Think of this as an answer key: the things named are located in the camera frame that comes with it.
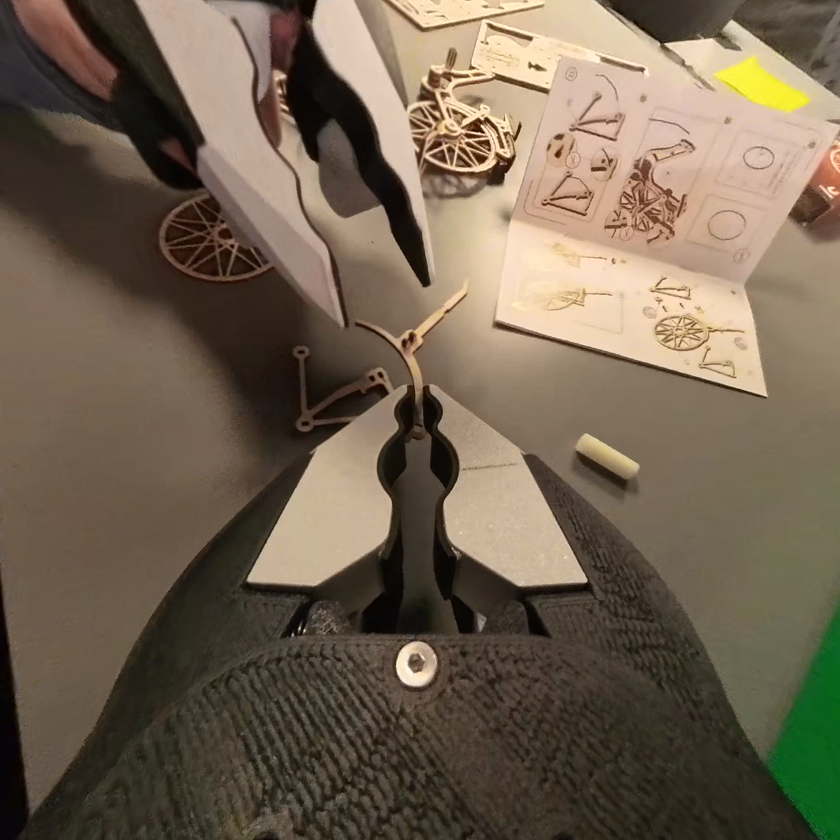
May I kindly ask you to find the white wax stick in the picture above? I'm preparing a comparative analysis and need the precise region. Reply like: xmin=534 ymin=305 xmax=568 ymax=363
xmin=575 ymin=433 xmax=641 ymax=484

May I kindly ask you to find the wooden spoked wheel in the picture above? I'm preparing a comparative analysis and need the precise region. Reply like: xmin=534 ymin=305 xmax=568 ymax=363
xmin=159 ymin=193 xmax=277 ymax=283

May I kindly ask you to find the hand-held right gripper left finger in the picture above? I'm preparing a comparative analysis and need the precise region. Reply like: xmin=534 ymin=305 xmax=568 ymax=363
xmin=247 ymin=385 xmax=413 ymax=603

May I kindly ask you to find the wooden parts sheet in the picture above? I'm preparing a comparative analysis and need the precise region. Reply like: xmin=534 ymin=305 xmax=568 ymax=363
xmin=472 ymin=20 xmax=649 ymax=94
xmin=384 ymin=0 xmax=546 ymax=31

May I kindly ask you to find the person's left hand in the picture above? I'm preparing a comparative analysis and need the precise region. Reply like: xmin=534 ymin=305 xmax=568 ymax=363
xmin=14 ymin=0 xmax=118 ymax=101

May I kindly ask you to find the paper instruction booklet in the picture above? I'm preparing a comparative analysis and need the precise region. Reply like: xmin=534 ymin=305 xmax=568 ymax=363
xmin=493 ymin=56 xmax=826 ymax=399

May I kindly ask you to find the triangular wooden frame part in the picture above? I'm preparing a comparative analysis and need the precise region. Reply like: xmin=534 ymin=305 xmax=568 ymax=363
xmin=293 ymin=346 xmax=396 ymax=434

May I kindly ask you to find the green panel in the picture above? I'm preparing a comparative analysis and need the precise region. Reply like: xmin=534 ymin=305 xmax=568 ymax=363
xmin=763 ymin=602 xmax=840 ymax=840

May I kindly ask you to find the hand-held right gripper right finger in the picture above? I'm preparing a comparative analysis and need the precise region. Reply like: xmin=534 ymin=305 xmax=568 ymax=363
xmin=422 ymin=385 xmax=589 ymax=619

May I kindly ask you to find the yellow sticky note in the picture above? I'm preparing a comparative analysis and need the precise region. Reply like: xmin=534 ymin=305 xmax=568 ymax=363
xmin=714 ymin=56 xmax=812 ymax=111

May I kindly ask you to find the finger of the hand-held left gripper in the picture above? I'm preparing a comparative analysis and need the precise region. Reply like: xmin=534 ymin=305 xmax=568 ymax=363
xmin=287 ymin=0 xmax=436 ymax=290
xmin=133 ymin=0 xmax=349 ymax=328

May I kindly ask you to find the dark grey container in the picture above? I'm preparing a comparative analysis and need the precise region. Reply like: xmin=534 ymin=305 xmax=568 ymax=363
xmin=610 ymin=0 xmax=744 ymax=44

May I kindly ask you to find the curved wooden arc part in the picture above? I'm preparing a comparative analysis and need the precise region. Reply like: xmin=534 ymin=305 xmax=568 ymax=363
xmin=354 ymin=319 xmax=429 ymax=441

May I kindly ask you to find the wooden bicycle model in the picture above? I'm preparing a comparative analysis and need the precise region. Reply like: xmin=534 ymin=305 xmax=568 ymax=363
xmin=272 ymin=49 xmax=521 ymax=186

